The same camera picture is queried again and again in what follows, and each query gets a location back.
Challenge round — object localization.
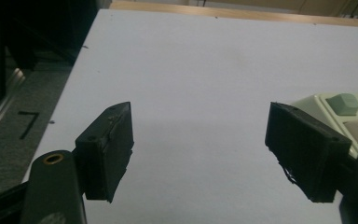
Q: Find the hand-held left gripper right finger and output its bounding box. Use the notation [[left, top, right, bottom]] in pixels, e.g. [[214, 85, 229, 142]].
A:
[[264, 101, 353, 203]]

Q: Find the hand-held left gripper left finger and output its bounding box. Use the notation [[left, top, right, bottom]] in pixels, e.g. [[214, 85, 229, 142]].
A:
[[74, 101, 135, 203]]

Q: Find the green and pink keyboard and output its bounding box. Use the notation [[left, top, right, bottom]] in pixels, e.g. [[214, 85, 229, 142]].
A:
[[290, 92, 358, 160]]

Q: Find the wooden table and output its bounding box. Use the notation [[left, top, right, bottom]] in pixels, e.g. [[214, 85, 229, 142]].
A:
[[109, 0, 358, 29]]

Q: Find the metal floor rail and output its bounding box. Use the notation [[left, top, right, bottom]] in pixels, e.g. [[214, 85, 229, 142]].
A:
[[0, 67, 26, 147]]

